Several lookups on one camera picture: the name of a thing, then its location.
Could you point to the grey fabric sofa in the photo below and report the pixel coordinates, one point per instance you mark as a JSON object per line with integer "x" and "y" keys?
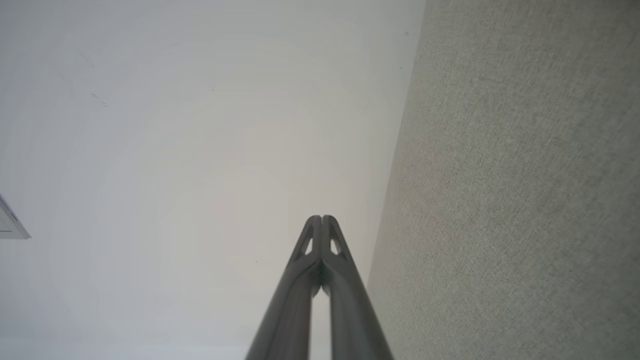
{"x": 525, "y": 200}

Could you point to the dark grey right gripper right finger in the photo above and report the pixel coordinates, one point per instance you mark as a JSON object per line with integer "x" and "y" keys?
{"x": 352, "y": 315}

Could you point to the white framed wall fixture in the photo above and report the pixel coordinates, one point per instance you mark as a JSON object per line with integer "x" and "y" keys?
{"x": 10, "y": 225}

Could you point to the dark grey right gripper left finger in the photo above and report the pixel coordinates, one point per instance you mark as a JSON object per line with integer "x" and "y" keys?
{"x": 290, "y": 310}

